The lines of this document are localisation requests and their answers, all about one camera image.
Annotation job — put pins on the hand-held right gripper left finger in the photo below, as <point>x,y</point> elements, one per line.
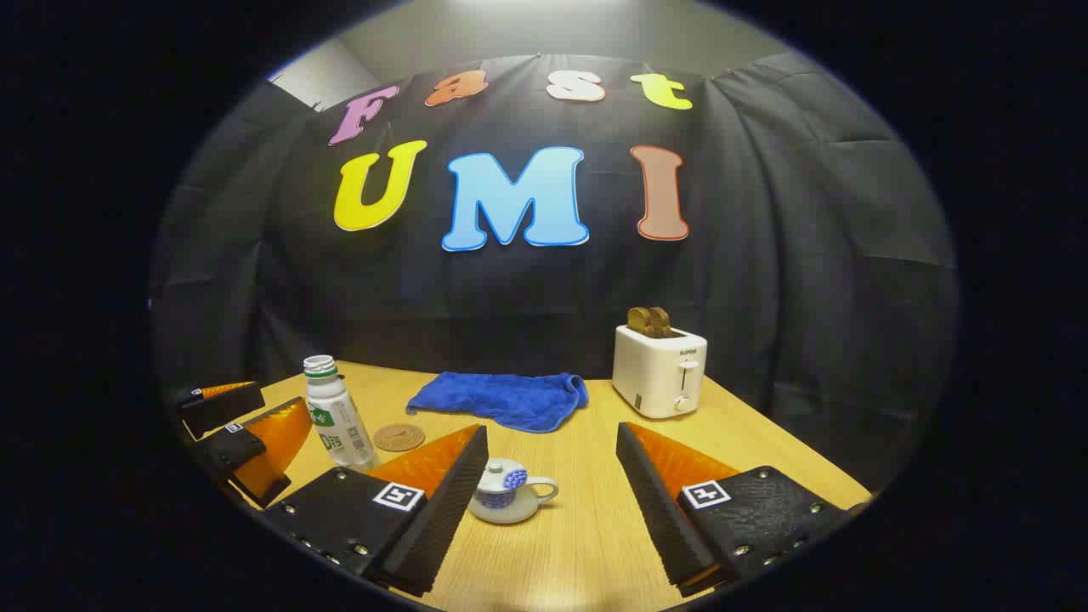
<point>442,518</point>

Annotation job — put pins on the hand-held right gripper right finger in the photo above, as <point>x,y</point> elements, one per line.
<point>659,510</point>

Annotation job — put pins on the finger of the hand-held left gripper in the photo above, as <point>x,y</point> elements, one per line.
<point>234,446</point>
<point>217,408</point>

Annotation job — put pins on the round wooden coaster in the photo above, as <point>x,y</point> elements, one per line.
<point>399,438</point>

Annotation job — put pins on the white plastic water bottle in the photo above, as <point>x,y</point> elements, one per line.
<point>333,416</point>

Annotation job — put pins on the white toaster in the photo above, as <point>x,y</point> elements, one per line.
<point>654,374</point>

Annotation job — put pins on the blue towel cloth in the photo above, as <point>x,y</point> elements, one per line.
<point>510,398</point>

